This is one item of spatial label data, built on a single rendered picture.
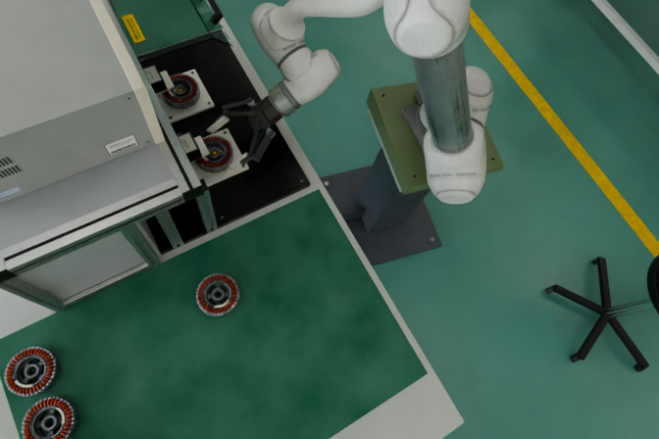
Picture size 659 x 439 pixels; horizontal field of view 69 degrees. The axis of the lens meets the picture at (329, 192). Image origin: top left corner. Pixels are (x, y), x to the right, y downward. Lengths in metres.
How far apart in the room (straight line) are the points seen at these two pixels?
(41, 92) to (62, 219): 0.26
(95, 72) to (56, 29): 0.12
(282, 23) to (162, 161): 0.49
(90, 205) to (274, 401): 0.66
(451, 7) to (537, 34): 2.50
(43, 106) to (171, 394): 0.75
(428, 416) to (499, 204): 1.39
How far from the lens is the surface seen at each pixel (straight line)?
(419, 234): 2.30
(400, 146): 1.52
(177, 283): 1.38
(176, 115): 1.55
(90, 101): 0.96
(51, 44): 1.06
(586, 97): 3.17
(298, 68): 1.34
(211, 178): 1.44
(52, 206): 1.12
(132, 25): 1.39
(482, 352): 2.31
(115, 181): 1.10
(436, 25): 0.80
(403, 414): 1.39
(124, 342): 1.39
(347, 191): 2.29
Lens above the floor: 2.09
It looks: 66 degrees down
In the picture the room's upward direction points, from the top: 20 degrees clockwise
